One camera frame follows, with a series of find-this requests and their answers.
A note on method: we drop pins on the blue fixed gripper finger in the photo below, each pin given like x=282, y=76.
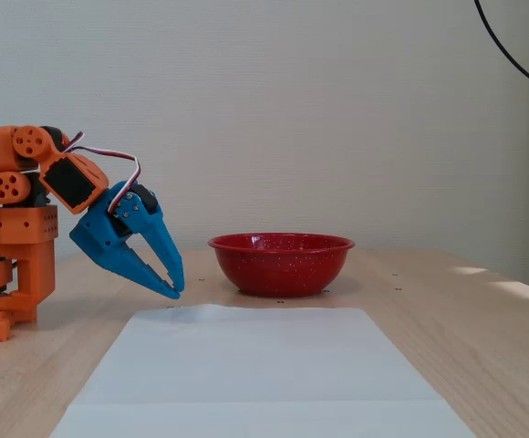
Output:
x=140, y=270

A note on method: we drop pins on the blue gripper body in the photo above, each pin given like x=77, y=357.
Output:
x=101, y=229

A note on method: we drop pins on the white paper sheet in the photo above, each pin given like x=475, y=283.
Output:
x=264, y=374

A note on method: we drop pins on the red speckled bowl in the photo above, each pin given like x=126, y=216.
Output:
x=283, y=269

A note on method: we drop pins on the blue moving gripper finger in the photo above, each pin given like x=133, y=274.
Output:
x=158, y=236

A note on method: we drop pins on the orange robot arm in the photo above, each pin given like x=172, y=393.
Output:
x=27, y=223

